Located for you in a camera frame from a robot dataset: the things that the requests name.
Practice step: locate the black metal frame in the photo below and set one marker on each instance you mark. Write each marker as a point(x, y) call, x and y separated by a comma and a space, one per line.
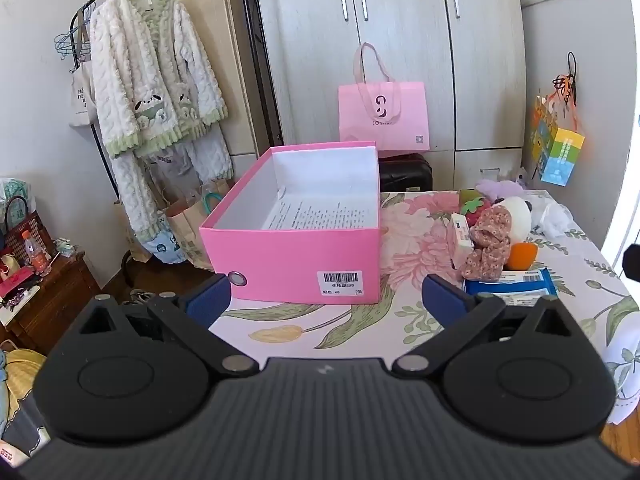
point(260, 50)

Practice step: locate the orange plush toy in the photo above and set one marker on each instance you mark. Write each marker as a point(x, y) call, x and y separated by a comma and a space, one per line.
point(521, 256)

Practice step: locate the printed paper sheet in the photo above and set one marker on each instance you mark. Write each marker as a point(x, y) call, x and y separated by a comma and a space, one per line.
point(320, 215)

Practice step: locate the white canvas tote bag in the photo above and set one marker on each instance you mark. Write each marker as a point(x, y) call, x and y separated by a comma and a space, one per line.
point(81, 97)

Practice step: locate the panda plush toy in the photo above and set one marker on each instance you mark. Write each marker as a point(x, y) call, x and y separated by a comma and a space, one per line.
point(517, 215)

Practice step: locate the white green fleece jacket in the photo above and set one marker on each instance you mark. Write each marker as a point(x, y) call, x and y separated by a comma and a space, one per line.
point(150, 70)

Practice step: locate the blue and white packet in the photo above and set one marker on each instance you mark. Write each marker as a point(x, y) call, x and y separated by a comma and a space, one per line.
point(520, 282)

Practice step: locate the white fleece pants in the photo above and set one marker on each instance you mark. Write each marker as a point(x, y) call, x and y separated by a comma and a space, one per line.
point(135, 190)

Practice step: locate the beige wooden wardrobe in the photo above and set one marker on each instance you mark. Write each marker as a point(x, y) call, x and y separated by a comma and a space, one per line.
point(220, 60)

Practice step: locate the floral tablecloth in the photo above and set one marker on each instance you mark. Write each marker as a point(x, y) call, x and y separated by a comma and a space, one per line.
point(400, 245)

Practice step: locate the strawberry plush toy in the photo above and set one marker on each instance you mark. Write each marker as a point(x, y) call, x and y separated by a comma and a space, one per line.
point(474, 212)

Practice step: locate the clear plastic bag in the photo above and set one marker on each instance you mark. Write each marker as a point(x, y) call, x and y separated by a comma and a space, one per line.
point(520, 174)

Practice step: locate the pair of shoes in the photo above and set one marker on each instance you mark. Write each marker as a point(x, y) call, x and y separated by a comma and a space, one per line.
point(145, 296)

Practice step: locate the brown paper bag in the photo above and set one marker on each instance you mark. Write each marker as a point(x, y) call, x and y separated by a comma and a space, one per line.
point(192, 235)

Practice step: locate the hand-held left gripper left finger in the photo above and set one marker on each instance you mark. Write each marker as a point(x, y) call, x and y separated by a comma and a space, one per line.
point(207, 300)

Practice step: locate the floral fabric plush toy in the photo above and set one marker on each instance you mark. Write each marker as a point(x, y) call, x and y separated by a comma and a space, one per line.
point(487, 250)

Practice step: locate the colourful gift bag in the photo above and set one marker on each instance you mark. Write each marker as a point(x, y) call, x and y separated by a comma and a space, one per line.
point(555, 147)

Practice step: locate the purple plush toy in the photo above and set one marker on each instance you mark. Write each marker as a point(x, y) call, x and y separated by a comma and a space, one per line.
point(500, 189)

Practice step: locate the wicker handbag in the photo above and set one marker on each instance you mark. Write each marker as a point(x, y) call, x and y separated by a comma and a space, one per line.
point(27, 232)

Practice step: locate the grey wardrobe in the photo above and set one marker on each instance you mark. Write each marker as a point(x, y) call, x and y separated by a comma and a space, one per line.
point(390, 35)

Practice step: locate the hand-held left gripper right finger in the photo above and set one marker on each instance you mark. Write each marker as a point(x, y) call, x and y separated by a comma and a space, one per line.
point(445, 300)

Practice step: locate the black suitcase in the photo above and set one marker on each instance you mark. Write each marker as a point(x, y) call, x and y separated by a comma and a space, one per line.
point(405, 172)

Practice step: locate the pink tote bag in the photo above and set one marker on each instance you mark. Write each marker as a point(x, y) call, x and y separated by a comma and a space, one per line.
point(382, 117)

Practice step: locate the blue printed bag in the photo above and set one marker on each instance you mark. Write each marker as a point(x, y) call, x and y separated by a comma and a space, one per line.
point(162, 245)

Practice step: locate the orange drink bottle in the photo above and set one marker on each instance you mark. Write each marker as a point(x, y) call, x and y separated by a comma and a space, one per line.
point(36, 255)

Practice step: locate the pink cardboard box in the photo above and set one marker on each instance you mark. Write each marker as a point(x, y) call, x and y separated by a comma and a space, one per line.
point(280, 265)

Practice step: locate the green plush toy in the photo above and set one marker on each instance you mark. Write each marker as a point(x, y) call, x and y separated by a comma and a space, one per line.
point(470, 194)

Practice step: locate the brown wooden cabinet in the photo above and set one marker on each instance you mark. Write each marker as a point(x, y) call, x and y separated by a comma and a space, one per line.
point(55, 305)

